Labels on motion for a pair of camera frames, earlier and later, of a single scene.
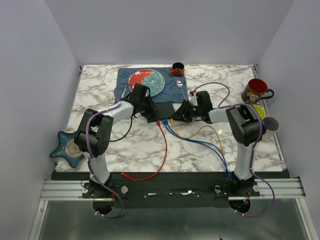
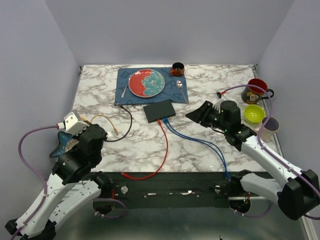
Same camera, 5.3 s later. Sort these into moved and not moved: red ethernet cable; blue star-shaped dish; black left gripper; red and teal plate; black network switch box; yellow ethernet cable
Moved: black left gripper; yellow ethernet cable
Not moved: black network switch box; red and teal plate; blue star-shaped dish; red ethernet cable
